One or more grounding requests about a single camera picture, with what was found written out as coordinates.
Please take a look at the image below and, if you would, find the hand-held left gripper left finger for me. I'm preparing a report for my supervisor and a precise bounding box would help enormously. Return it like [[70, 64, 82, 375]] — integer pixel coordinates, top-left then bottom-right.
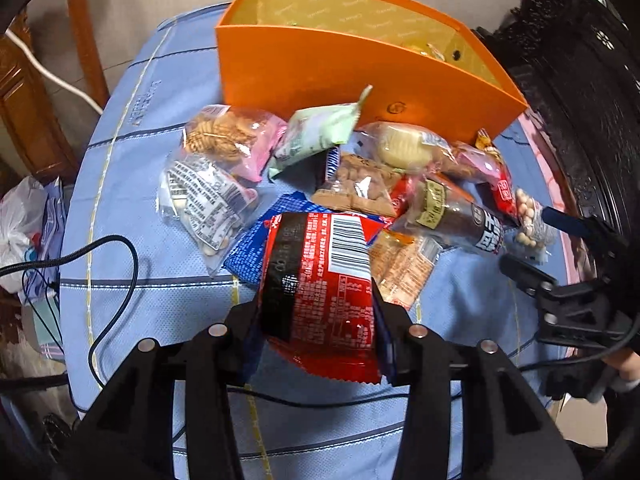
[[75, 300, 266, 480]]

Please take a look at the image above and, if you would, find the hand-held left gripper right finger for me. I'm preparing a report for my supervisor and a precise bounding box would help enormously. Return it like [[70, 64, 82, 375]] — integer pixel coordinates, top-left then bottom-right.
[[371, 279, 584, 480]]

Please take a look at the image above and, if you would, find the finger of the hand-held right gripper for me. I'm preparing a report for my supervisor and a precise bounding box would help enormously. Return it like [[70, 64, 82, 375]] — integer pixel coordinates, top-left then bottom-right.
[[499, 253, 559, 302], [541, 207, 629, 262]]

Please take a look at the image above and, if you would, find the clear packet of white balls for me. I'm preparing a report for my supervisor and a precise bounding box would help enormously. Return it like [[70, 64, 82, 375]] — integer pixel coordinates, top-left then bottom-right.
[[514, 187, 557, 263]]

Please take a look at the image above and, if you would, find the red cartoon snack bag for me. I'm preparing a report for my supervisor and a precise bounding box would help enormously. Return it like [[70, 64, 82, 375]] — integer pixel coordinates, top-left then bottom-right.
[[475, 129, 517, 217]]

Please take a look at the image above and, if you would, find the red and black snack packet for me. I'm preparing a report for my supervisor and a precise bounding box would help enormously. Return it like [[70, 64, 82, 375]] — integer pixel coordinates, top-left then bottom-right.
[[259, 211, 384, 387]]

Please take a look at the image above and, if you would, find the orange trimmed clear cake packet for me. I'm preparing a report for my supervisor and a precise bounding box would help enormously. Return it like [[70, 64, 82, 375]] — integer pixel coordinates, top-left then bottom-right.
[[369, 230, 442, 312]]

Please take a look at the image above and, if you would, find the plain blue snack packet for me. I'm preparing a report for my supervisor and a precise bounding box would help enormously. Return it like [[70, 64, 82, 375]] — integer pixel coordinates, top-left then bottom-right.
[[222, 192, 321, 289]]

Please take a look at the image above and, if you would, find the black brown cake packet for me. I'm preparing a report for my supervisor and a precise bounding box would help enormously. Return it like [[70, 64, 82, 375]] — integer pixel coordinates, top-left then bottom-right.
[[405, 174, 507, 256]]

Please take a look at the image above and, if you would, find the pink cookie packet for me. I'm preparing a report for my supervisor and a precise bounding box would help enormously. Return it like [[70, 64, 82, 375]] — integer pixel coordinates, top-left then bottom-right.
[[440, 141, 503, 186]]

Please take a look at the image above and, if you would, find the clear packet with white label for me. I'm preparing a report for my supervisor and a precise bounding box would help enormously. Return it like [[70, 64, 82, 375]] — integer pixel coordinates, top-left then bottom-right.
[[156, 152, 261, 277]]

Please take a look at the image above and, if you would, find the tan cookie packet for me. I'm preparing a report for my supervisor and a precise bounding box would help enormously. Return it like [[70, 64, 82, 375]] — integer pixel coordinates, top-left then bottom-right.
[[312, 152, 407, 219]]

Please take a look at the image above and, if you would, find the clear yellow pastry packet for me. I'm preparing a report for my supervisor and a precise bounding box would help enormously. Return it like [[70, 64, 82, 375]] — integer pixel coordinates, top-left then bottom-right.
[[357, 121, 453, 173]]

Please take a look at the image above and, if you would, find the blue round cookie packet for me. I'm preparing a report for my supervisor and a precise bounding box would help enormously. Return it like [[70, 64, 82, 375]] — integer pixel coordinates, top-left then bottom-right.
[[322, 147, 344, 182]]

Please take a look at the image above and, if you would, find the pink clear cracker packet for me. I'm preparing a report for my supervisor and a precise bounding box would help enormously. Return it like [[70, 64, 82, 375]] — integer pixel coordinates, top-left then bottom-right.
[[181, 104, 288, 183]]

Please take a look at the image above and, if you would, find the light green snack packet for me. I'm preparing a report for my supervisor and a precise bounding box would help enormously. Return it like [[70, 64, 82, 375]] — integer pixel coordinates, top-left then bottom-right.
[[267, 85, 374, 182]]

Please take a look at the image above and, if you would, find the orange cardboard box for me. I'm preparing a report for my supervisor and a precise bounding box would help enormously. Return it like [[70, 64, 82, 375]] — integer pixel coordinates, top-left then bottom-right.
[[215, 0, 529, 142]]

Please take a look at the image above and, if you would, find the person's right hand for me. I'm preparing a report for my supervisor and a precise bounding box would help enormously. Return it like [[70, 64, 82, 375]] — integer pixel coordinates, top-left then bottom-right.
[[605, 347, 640, 397]]

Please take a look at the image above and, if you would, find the pink sheet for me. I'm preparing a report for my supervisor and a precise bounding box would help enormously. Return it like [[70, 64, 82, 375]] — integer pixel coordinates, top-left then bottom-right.
[[515, 110, 601, 286]]

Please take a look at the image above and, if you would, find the blue checked tablecloth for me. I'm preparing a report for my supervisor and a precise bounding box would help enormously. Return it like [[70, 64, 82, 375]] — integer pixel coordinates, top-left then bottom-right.
[[59, 2, 577, 480]]

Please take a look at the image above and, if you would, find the dark carved wooden furniture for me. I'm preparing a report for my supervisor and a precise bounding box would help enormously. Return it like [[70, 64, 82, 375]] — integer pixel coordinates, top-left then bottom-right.
[[472, 0, 640, 272]]

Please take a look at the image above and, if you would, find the white plastic bag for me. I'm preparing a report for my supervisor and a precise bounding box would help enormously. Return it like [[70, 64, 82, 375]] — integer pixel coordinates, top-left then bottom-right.
[[0, 176, 67, 307]]

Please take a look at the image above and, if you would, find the brown wooden chair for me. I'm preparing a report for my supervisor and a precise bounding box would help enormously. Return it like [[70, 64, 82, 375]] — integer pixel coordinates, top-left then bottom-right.
[[0, 0, 112, 182]]

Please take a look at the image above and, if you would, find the black cable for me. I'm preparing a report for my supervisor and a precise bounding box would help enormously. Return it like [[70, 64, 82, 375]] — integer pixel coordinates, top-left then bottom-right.
[[0, 234, 141, 392]]

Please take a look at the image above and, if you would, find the white cable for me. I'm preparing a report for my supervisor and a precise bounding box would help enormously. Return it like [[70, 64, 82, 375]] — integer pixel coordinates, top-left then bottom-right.
[[4, 30, 104, 114]]

